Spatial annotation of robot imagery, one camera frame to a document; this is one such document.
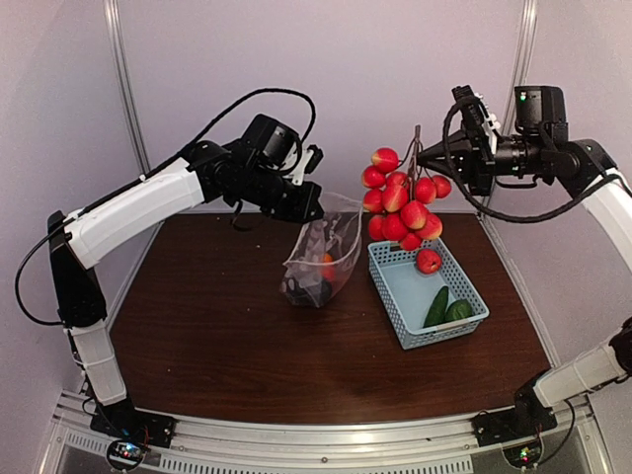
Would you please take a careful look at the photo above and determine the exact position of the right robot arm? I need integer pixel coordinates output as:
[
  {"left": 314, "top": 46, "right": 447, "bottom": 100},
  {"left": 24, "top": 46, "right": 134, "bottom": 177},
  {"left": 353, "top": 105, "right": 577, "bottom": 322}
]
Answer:
[{"left": 418, "top": 81, "right": 631, "bottom": 431}]

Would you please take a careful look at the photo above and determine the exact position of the black cable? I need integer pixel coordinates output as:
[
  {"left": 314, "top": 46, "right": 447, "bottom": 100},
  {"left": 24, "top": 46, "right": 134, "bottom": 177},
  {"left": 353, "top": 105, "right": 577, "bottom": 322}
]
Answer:
[
  {"left": 13, "top": 87, "right": 317, "bottom": 327},
  {"left": 440, "top": 101, "right": 632, "bottom": 221}
]

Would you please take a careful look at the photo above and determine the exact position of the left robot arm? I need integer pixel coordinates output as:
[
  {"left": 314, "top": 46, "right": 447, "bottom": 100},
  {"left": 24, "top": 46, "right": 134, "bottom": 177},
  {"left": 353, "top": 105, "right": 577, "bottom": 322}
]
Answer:
[{"left": 48, "top": 114, "right": 324, "bottom": 438}]

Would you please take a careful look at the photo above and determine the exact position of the front aluminium rail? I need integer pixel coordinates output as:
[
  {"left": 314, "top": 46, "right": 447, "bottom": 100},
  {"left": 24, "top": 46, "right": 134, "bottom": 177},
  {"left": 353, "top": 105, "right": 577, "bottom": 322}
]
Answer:
[{"left": 35, "top": 404, "right": 613, "bottom": 473}]

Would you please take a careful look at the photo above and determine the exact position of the purple eggplant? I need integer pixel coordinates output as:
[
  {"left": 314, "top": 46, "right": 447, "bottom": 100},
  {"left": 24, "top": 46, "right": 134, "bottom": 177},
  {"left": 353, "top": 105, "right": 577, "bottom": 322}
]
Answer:
[{"left": 280, "top": 278, "right": 333, "bottom": 308}]

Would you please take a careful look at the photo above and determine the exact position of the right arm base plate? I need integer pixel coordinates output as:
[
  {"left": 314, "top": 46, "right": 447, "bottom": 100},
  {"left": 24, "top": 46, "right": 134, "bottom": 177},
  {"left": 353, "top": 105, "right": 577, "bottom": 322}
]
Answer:
[{"left": 471, "top": 408, "right": 557, "bottom": 447}]

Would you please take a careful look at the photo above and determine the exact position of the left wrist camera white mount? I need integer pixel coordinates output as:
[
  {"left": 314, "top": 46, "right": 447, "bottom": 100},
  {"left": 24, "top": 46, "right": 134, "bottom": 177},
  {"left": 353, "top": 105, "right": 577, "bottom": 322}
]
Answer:
[{"left": 288, "top": 144, "right": 324, "bottom": 186}]

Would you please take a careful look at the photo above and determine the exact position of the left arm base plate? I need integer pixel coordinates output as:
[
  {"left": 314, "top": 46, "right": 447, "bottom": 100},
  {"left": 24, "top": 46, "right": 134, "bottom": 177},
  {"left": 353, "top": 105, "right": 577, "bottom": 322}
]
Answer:
[{"left": 90, "top": 411, "right": 176, "bottom": 448}]

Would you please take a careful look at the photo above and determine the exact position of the left black cable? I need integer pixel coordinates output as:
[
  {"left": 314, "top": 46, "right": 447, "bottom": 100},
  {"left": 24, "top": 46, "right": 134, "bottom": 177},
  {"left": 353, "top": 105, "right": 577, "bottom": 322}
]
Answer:
[{"left": 13, "top": 87, "right": 317, "bottom": 327}]

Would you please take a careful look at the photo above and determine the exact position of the aluminium frame post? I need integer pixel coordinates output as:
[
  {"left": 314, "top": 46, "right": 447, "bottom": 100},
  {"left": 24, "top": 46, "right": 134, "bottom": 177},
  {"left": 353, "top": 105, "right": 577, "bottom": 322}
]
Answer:
[
  {"left": 103, "top": 0, "right": 150, "bottom": 174},
  {"left": 503, "top": 0, "right": 538, "bottom": 133}
]

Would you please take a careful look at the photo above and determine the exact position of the orange red pepper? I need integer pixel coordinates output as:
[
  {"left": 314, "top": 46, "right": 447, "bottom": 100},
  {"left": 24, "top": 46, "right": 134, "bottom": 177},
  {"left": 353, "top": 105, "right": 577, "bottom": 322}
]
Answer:
[{"left": 320, "top": 253, "right": 337, "bottom": 282}]

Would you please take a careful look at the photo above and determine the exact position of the right black cable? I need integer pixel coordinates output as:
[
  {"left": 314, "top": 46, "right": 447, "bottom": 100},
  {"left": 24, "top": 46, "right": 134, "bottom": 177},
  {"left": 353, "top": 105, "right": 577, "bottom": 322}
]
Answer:
[{"left": 440, "top": 101, "right": 632, "bottom": 221}]

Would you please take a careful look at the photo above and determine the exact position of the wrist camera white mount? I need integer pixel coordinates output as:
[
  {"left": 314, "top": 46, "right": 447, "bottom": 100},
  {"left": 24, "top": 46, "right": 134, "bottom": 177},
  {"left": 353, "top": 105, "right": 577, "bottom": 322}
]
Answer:
[
  {"left": 288, "top": 144, "right": 324, "bottom": 186},
  {"left": 451, "top": 85, "right": 502, "bottom": 155}
]

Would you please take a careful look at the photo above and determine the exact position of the right round circuit board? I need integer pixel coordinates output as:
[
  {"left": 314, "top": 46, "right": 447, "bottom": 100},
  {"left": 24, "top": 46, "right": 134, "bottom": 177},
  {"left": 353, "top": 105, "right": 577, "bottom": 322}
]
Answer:
[{"left": 503, "top": 441, "right": 542, "bottom": 470}]

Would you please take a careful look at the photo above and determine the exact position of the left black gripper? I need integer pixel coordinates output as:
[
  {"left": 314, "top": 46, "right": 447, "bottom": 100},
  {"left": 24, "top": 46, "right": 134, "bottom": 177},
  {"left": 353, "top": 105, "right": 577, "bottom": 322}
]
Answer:
[{"left": 240, "top": 163, "right": 324, "bottom": 223}]

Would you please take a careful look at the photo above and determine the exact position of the right aluminium frame post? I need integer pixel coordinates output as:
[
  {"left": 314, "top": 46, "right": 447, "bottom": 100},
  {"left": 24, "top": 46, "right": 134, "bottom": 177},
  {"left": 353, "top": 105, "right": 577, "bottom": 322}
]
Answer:
[{"left": 503, "top": 0, "right": 538, "bottom": 133}]

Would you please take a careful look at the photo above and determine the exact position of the red lychee fruit bunch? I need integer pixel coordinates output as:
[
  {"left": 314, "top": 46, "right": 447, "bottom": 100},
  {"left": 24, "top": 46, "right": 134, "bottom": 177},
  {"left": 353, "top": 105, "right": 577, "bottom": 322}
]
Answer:
[{"left": 361, "top": 124, "right": 452, "bottom": 252}]

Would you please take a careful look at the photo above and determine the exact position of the green cucumber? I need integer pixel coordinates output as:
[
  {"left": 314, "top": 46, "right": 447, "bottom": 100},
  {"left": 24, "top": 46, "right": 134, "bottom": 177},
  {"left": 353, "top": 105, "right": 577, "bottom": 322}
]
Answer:
[{"left": 424, "top": 285, "right": 449, "bottom": 328}]

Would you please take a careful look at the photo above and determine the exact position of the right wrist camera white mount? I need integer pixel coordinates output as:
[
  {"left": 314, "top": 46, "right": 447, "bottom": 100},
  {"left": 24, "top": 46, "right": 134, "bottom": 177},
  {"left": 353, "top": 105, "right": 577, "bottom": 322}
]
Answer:
[{"left": 451, "top": 85, "right": 502, "bottom": 155}]

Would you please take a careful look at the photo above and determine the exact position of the round circuit board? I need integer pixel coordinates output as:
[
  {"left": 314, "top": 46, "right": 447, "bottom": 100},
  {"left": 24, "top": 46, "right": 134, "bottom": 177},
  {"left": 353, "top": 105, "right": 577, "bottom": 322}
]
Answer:
[
  {"left": 503, "top": 441, "right": 542, "bottom": 470},
  {"left": 106, "top": 439, "right": 147, "bottom": 470}
]

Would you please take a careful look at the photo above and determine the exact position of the red wax apple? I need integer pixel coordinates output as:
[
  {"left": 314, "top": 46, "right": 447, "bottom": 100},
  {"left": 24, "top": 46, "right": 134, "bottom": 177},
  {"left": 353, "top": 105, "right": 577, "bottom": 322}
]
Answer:
[{"left": 416, "top": 249, "right": 442, "bottom": 275}]

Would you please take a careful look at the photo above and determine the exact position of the clear zip top bag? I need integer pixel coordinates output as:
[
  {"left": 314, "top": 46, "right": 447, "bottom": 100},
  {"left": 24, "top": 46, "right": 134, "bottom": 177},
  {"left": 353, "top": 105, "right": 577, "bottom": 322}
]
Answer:
[{"left": 279, "top": 193, "right": 363, "bottom": 308}]

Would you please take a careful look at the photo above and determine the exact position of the left aluminium frame post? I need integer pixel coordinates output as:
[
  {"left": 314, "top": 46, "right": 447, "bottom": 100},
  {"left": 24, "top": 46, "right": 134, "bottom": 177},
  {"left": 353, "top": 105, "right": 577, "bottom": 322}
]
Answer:
[{"left": 103, "top": 0, "right": 150, "bottom": 174}]

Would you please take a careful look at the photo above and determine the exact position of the light blue plastic basket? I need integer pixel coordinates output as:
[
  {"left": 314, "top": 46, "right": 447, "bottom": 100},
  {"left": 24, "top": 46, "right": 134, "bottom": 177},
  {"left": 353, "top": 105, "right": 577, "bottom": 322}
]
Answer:
[{"left": 367, "top": 239, "right": 490, "bottom": 350}]

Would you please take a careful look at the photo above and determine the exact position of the green pepper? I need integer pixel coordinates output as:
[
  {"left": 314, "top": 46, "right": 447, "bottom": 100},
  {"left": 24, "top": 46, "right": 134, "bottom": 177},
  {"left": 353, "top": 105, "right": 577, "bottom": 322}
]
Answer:
[{"left": 444, "top": 299, "right": 473, "bottom": 323}]

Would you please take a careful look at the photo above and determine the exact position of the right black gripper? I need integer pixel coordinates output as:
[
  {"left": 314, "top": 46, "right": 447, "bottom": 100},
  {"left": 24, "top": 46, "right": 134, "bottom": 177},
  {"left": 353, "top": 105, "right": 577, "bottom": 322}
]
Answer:
[{"left": 415, "top": 118, "right": 548, "bottom": 196}]

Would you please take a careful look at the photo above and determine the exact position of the left round circuit board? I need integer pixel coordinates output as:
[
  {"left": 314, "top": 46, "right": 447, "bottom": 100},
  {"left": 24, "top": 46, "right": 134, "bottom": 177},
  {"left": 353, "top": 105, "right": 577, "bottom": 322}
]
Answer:
[{"left": 106, "top": 439, "right": 147, "bottom": 470}]

